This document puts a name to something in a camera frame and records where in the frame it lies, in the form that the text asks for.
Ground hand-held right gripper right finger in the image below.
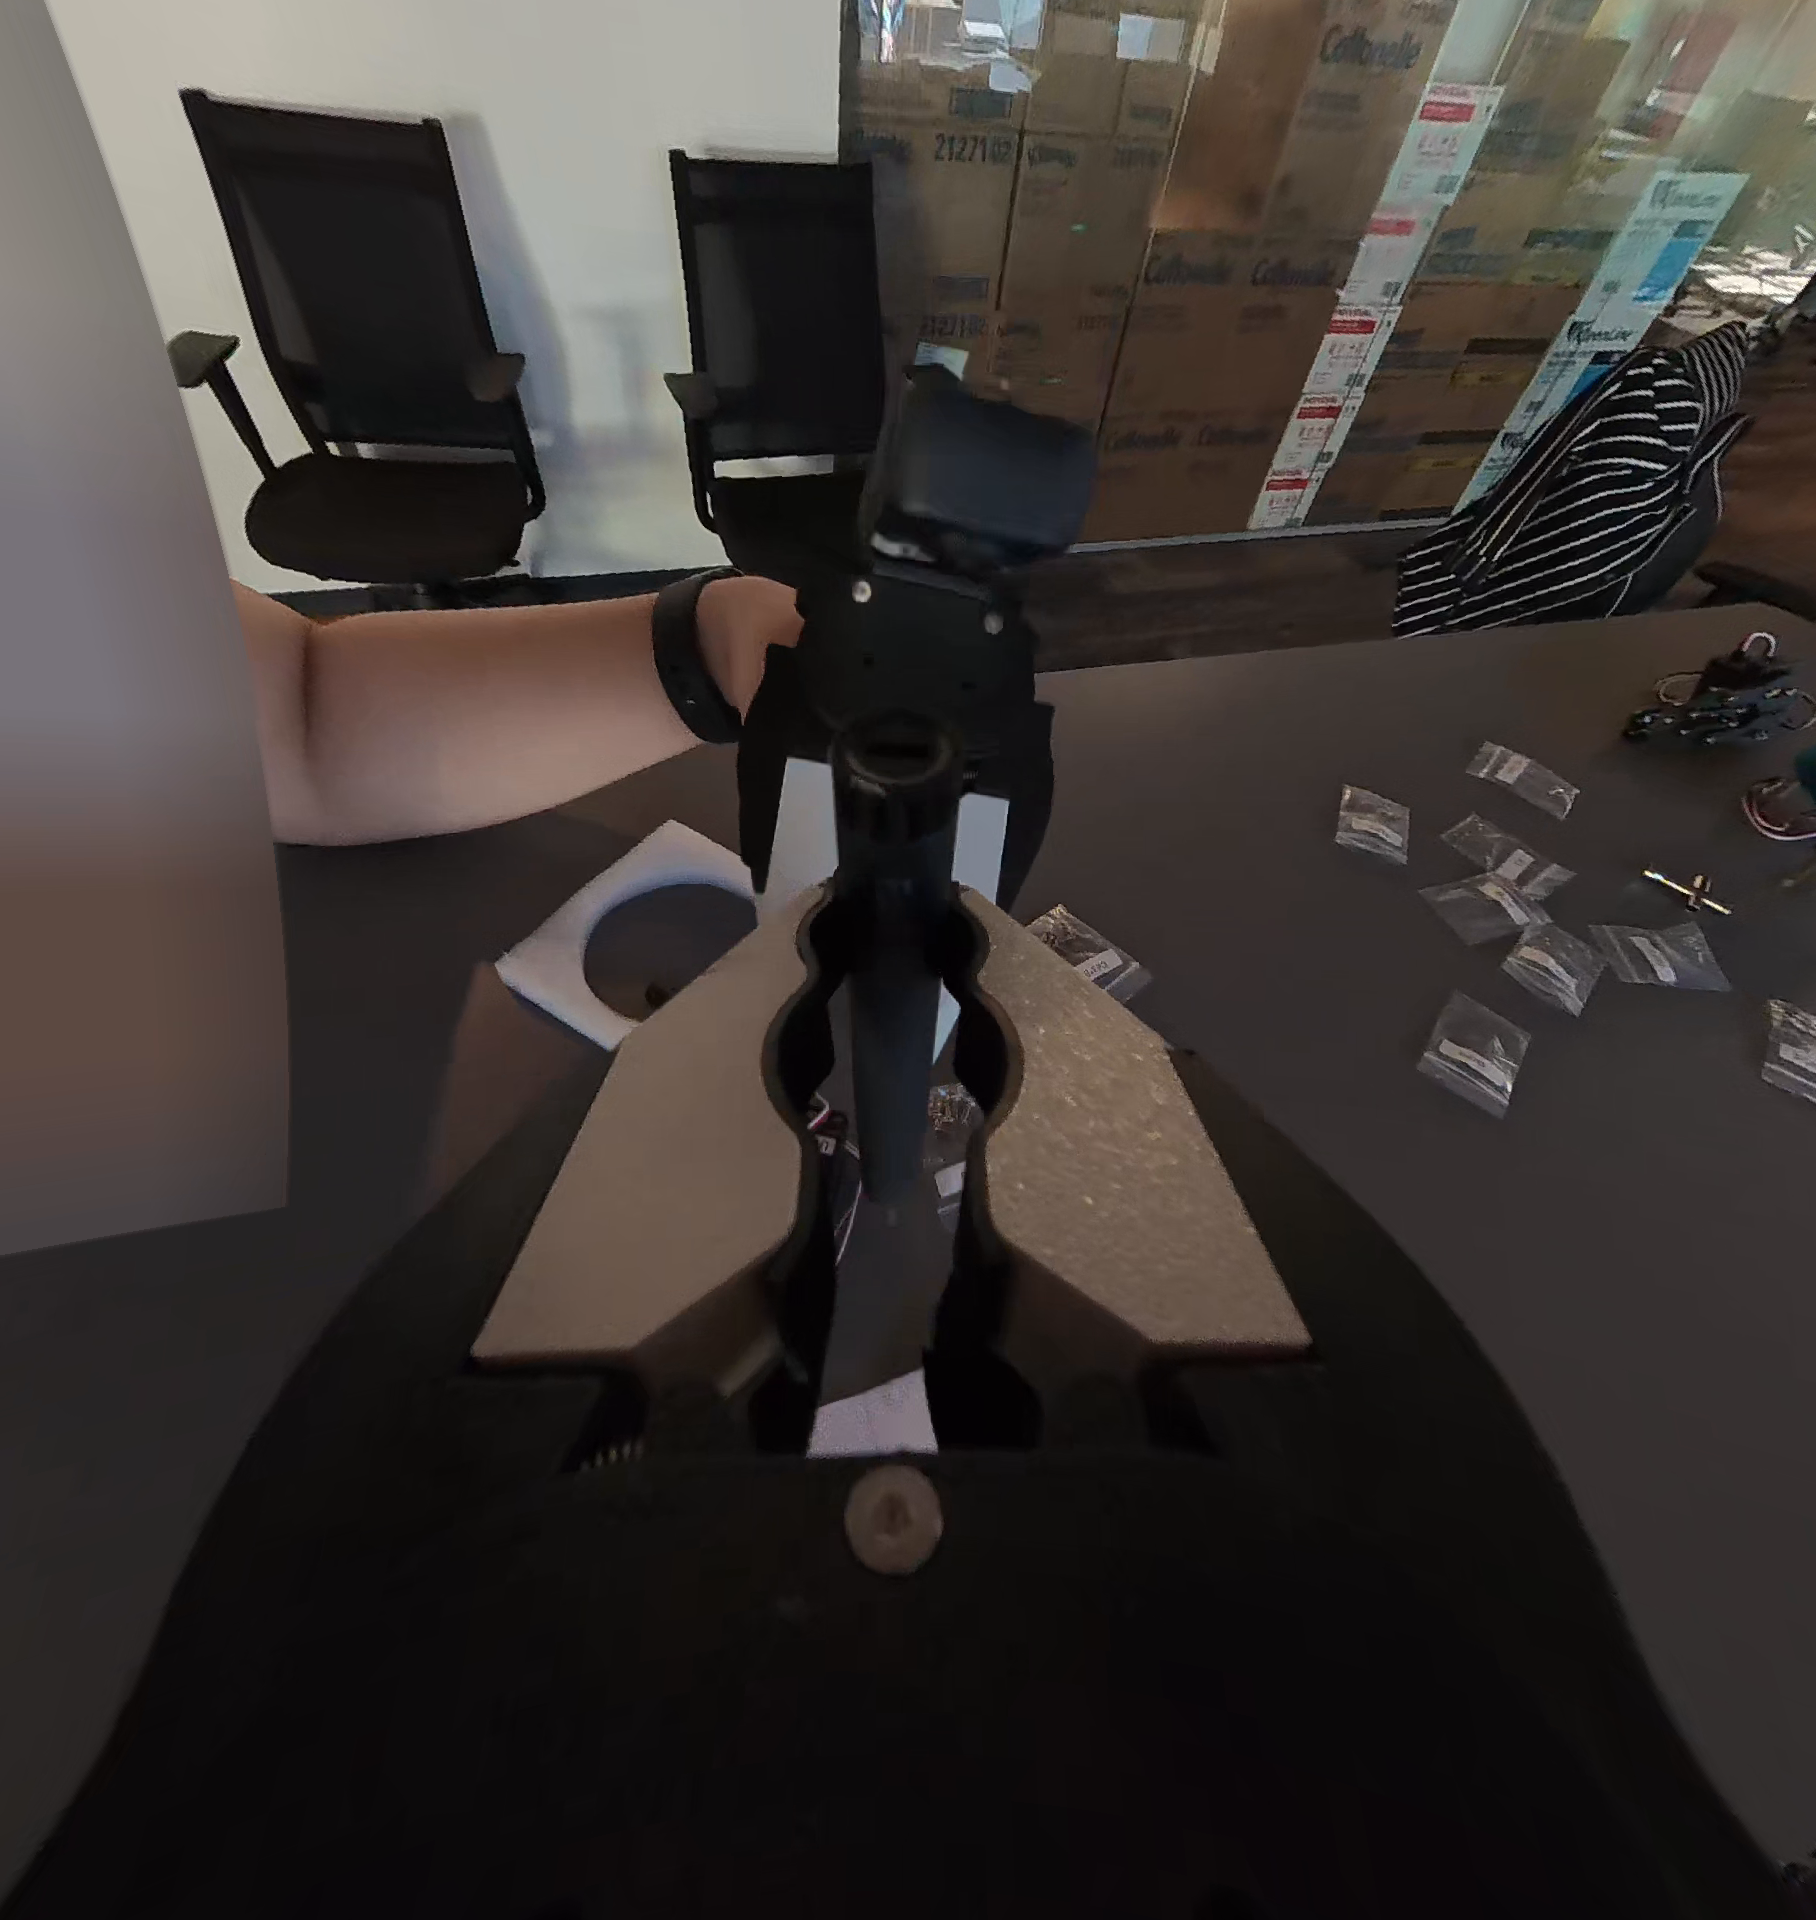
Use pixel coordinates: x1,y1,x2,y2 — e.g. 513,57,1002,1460
945,882,1320,1447

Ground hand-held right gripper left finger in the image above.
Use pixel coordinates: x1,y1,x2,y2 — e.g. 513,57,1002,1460
470,882,851,1414

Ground black electric screwdriver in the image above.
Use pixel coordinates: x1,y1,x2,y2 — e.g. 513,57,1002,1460
824,710,1004,1402

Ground person's left forearm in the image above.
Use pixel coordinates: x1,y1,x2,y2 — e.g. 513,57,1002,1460
234,577,701,844

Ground dark grey desk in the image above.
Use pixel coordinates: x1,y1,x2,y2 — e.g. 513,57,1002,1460
0,592,1816,1920

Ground person's left hand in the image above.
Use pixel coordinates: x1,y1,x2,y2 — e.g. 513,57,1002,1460
712,577,811,710

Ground clear labelled bag black screws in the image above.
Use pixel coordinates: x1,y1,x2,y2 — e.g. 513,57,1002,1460
1023,904,1155,1007

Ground white foam piece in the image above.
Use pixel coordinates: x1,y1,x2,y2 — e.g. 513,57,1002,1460
495,817,793,1054

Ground black wristband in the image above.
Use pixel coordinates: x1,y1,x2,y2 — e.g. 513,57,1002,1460
647,565,751,747

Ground black mesh office chair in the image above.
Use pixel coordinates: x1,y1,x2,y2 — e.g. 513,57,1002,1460
663,144,915,585
169,88,551,603

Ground cluster of small screw bags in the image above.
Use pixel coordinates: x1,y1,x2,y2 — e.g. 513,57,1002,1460
1331,740,1816,1125

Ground stack of cardboard boxes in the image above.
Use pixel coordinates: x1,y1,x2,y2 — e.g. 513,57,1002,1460
843,0,1816,544

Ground black white striped garment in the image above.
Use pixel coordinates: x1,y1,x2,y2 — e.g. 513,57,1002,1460
1393,323,1759,641

